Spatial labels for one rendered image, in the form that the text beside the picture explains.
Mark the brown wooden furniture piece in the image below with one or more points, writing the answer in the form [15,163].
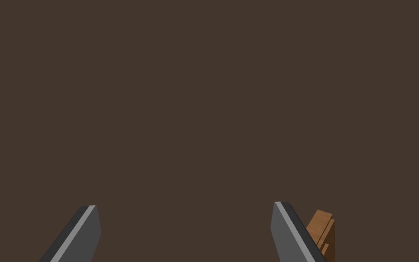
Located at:
[320,227]

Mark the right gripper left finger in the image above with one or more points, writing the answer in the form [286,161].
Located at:
[82,240]

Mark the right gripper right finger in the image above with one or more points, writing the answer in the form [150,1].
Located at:
[289,240]

